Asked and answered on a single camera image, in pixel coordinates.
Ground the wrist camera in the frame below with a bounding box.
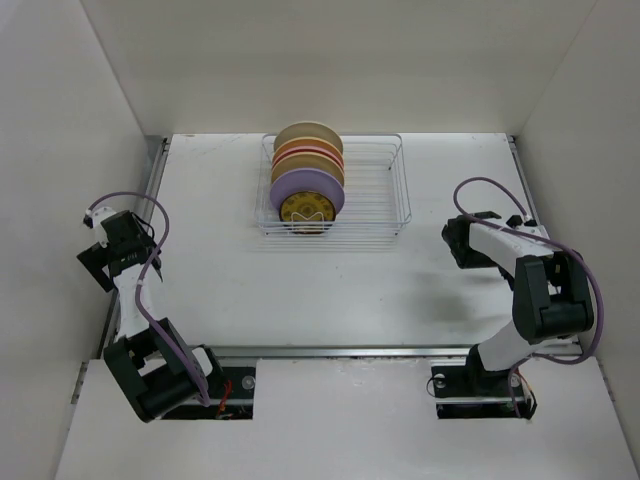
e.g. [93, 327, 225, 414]
[505, 215, 548, 239]
[83, 207, 117, 248]

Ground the tan plate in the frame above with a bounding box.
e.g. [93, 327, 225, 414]
[271, 152, 345, 185]

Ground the lilac plate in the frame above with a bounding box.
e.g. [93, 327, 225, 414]
[269, 168, 345, 213]

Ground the small yellow patterned plate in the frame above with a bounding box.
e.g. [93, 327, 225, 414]
[279, 191, 336, 235]

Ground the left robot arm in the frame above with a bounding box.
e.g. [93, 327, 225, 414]
[77, 207, 228, 422]

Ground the white wire dish rack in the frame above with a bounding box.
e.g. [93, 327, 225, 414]
[255, 134, 412, 241]

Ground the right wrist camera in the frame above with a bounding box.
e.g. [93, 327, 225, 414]
[505, 215, 548, 239]

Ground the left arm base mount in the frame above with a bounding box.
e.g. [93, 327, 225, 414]
[162, 364, 256, 421]

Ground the aluminium frame rail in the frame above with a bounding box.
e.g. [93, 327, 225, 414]
[99, 134, 584, 361]

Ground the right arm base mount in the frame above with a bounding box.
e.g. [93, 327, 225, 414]
[428, 363, 537, 420]

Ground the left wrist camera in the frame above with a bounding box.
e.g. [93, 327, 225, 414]
[83, 207, 117, 248]

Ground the pink plate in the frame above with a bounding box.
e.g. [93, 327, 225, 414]
[272, 138, 344, 167]

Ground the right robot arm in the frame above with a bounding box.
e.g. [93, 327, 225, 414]
[442, 211, 595, 396]

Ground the cream bear plate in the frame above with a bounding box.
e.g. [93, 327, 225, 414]
[273, 121, 344, 153]

